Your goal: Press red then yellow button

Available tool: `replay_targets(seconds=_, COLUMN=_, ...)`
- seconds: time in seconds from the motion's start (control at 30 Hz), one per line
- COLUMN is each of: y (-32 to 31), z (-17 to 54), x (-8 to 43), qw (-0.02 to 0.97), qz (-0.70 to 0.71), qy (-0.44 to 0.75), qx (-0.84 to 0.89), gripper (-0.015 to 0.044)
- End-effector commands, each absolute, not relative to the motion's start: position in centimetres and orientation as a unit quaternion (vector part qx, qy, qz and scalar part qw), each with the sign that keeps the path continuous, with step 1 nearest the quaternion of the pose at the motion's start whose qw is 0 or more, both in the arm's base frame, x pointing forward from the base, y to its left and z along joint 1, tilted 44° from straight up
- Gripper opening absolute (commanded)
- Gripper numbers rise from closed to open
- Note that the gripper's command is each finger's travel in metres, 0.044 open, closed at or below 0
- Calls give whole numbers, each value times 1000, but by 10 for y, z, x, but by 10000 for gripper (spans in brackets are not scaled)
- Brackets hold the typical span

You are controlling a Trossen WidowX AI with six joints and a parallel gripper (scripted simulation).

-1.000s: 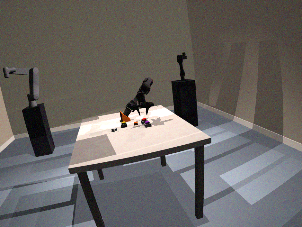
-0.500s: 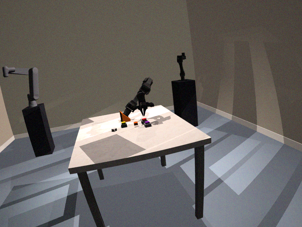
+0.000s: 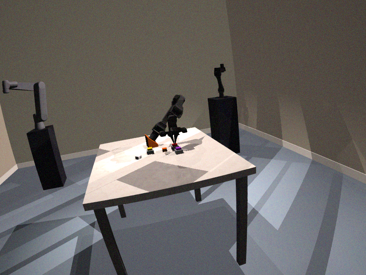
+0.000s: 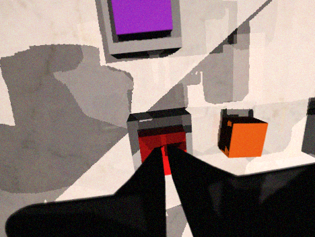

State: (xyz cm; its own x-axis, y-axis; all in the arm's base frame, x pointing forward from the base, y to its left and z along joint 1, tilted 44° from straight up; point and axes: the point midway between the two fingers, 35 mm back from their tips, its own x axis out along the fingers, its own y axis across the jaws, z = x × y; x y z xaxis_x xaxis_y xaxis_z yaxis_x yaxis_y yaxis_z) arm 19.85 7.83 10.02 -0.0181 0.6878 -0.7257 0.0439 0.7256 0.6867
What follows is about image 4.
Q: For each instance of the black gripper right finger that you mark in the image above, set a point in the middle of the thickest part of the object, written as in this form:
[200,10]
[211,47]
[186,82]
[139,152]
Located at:
[217,203]

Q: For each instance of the red button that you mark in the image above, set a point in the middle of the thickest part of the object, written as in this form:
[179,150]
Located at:
[159,128]

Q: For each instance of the orange block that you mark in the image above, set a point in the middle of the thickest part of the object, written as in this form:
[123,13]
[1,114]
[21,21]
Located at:
[242,137]

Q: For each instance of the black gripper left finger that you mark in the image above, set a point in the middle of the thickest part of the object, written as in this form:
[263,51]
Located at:
[137,209]

